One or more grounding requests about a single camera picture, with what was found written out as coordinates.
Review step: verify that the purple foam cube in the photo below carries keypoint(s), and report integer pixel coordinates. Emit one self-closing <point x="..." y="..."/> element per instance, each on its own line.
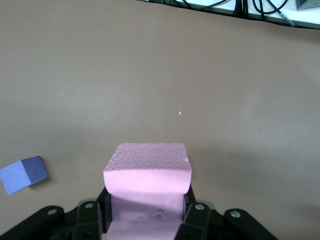
<point x="17" y="177"/>

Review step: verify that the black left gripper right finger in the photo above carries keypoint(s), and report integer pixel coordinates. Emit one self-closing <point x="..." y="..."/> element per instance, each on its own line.
<point x="207" y="225"/>

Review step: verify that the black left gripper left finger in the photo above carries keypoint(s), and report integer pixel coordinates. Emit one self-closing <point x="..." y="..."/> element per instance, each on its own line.
<point x="82" y="222"/>

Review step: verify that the pink foam cube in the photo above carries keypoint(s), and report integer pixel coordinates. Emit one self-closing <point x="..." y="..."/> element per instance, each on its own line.
<point x="147" y="177"/>

